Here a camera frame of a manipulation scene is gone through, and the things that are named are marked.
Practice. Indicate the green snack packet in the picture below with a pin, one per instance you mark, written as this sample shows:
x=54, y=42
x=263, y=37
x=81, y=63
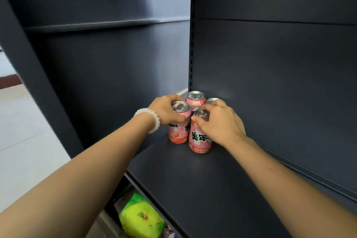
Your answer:
x=139, y=217

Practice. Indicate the purple snack packet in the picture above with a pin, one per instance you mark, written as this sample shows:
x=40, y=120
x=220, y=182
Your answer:
x=169, y=233

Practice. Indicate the person's left forearm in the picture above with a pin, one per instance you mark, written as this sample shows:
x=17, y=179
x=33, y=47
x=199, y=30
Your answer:
x=83, y=179

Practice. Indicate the person's right hand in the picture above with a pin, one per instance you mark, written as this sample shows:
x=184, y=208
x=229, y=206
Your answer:
x=224, y=126

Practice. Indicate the slotted shelf upright post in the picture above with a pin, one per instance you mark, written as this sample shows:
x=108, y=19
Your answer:
x=191, y=51

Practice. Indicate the pink drink can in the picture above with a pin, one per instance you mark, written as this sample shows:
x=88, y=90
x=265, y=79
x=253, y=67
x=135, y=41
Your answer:
x=195, y=100
x=212, y=100
x=177, y=133
x=198, y=143

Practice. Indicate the person's right thumb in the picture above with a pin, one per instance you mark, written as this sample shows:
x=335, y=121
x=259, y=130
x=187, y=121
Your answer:
x=199, y=123

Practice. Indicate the person's left hand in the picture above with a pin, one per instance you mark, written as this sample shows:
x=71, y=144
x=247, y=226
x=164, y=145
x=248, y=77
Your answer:
x=163, y=111

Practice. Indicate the dark grey shelf board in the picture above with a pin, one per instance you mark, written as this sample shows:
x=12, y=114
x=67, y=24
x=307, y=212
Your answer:
x=200, y=187

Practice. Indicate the person's left thumb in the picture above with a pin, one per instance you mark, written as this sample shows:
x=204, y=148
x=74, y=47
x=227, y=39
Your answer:
x=178, y=120

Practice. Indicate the person's right forearm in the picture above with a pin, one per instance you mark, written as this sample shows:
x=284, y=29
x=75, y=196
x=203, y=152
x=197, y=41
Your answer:
x=287, y=190

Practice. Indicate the dark grey metal shelf unit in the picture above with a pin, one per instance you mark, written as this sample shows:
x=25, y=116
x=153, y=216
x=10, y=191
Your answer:
x=279, y=65

